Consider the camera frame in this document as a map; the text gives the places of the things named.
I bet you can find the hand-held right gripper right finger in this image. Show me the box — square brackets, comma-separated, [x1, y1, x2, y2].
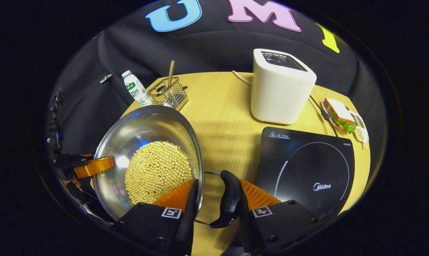
[232, 179, 318, 255]

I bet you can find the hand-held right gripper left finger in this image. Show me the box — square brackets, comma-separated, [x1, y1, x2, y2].
[113, 179, 200, 256]

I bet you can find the pile of soybeans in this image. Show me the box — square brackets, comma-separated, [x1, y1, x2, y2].
[125, 141, 195, 206]

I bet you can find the steel pot with black handles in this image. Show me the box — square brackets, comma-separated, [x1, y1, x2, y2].
[92, 105, 243, 229]

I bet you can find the black induction cooktop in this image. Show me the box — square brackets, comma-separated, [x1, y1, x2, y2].
[254, 127, 355, 222]

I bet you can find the white bottle with green label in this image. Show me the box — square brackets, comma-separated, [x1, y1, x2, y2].
[121, 70, 153, 107]

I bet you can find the white divided seed tray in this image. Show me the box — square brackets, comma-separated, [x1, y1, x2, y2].
[350, 110, 370, 148]

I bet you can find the sandwich with lettuce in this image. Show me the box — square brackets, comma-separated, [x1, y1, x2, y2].
[323, 98, 357, 134]

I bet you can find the white toaster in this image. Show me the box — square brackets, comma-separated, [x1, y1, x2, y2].
[250, 48, 317, 125]

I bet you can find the black backdrop cloth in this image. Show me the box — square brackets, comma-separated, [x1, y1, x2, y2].
[49, 0, 382, 171]

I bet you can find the wire utensil basket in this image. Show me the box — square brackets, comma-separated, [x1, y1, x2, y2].
[147, 77, 188, 109]

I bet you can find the spoon with wooden handle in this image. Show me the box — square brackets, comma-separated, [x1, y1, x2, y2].
[163, 60, 176, 107]

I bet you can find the white toaster cable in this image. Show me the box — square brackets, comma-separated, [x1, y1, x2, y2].
[232, 70, 253, 86]

